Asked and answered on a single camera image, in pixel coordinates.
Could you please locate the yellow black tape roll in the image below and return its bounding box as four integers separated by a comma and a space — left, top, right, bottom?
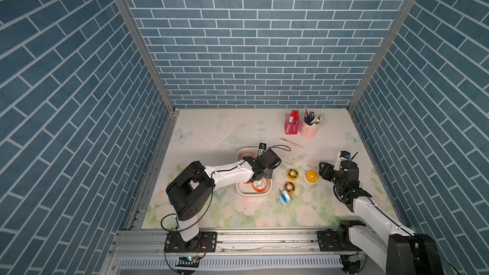
306, 170, 318, 183
287, 169, 299, 181

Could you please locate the small blue tape roll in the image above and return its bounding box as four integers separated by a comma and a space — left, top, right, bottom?
280, 190, 291, 204

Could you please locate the white plastic storage box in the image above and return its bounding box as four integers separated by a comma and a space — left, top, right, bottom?
236, 147, 273, 197

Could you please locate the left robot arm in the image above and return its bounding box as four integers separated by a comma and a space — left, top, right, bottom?
166, 149, 281, 243

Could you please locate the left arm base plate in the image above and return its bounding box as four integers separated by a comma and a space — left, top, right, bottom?
164, 231, 218, 253

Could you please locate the pink mesh pen holder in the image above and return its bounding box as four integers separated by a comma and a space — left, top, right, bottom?
284, 115, 302, 135

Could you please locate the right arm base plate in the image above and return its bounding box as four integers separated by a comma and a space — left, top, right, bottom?
317, 229, 360, 253

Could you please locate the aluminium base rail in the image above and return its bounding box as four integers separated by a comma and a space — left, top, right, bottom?
110, 227, 425, 257

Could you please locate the pink bucket pen holder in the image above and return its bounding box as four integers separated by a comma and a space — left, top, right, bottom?
299, 117, 318, 140

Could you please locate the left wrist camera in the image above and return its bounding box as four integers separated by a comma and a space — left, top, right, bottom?
257, 143, 267, 156

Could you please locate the orange sealing tape roll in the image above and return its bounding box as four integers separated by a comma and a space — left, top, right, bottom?
252, 179, 267, 193
241, 153, 255, 160

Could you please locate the red marker in mesh holder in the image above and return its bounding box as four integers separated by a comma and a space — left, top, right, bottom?
289, 110, 299, 124

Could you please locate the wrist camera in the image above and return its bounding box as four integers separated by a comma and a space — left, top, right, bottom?
334, 150, 351, 171
257, 143, 267, 156

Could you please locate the large yellow orange tape roll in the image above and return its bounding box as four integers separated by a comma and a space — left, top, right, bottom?
283, 182, 296, 194

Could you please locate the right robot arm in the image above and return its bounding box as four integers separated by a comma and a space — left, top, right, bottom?
318, 157, 444, 274

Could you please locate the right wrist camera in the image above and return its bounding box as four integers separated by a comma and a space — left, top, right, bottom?
334, 150, 351, 171

